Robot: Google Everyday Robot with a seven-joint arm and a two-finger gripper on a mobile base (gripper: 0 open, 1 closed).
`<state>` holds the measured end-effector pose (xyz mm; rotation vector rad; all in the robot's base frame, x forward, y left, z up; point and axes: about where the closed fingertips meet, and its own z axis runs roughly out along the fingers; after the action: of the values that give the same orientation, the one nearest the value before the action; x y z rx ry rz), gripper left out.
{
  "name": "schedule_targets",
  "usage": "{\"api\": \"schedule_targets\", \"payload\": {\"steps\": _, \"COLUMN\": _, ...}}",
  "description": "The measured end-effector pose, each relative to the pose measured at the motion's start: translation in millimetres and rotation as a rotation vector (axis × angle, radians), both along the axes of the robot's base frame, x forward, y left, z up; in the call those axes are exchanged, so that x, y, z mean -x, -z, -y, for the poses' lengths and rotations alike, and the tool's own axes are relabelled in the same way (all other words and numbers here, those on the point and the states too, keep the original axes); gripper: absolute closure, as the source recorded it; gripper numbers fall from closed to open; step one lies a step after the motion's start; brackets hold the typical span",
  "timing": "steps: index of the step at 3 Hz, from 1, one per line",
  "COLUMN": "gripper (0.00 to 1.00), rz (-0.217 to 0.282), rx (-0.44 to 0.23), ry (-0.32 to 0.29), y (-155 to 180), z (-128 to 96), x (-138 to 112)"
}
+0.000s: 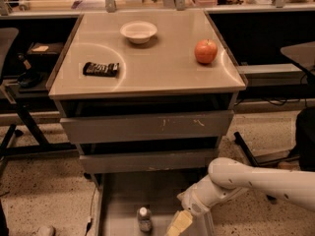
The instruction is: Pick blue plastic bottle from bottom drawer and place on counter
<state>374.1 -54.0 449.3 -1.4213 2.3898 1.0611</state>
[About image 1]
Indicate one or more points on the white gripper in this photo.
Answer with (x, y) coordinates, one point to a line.
(193, 203)

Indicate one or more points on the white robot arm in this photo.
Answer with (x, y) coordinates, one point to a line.
(228, 178)

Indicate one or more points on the open bottom grey drawer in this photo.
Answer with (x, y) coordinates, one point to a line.
(124, 193)

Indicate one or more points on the middle grey drawer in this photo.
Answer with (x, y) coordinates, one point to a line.
(148, 161)

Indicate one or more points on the top grey drawer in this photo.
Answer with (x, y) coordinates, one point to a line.
(146, 127)

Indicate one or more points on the grey drawer cabinet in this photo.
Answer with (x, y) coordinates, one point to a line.
(160, 76)

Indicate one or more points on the black metal floor bar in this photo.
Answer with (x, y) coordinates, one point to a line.
(239, 141)

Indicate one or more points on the tan shoe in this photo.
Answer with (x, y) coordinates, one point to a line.
(288, 166)

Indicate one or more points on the red apple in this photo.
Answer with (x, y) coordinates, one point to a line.
(205, 51)

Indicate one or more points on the dark snack bar packet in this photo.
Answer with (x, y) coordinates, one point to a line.
(101, 70)

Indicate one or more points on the white bowl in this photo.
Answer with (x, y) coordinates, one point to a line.
(138, 32)

